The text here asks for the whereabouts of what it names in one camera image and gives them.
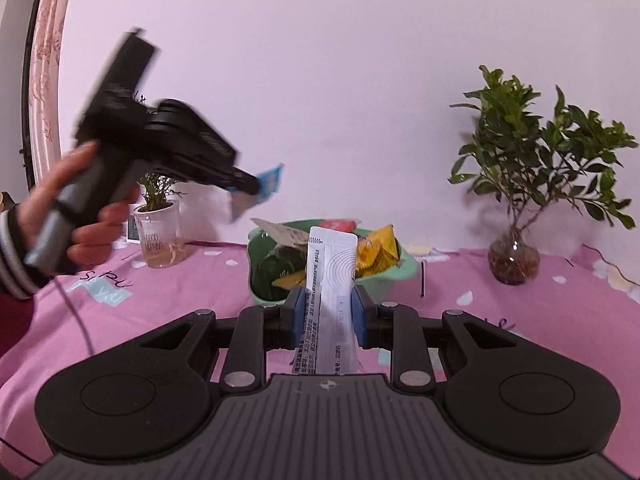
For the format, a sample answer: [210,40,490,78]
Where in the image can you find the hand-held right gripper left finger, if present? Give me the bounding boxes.
[140,287,306,393]

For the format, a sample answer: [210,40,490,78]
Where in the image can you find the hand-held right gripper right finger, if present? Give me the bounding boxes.
[351,285,518,393]

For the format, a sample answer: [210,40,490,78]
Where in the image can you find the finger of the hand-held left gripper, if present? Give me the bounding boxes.
[219,165,264,197]

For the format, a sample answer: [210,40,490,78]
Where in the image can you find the light blue snack packet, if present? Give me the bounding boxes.
[229,162,285,222]

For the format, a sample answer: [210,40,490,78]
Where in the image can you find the white sachet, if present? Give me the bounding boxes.
[289,225,360,375]

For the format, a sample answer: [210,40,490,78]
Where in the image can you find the green plastic bowl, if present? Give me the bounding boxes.
[246,218,421,307]

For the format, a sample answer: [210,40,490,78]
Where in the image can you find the person's left hand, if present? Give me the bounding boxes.
[17,141,142,275]

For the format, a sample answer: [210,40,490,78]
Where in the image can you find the dark green triangular packet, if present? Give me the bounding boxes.
[250,254,307,302]

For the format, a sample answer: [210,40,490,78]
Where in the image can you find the yellow snack packet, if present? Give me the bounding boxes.
[355,225,402,281]

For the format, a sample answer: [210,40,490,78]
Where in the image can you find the small plant in clear cup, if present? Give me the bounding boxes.
[132,172,189,269]

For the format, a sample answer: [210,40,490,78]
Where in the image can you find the pink patterned curtain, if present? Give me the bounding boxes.
[20,0,79,187]

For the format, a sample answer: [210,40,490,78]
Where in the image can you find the pink printed bedsheet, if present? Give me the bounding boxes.
[0,241,640,480]

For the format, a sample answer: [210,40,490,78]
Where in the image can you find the leafy plant in glass vase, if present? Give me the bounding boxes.
[448,65,639,286]

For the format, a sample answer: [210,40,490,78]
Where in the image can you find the black cable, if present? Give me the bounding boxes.
[54,276,97,357]
[564,244,640,307]

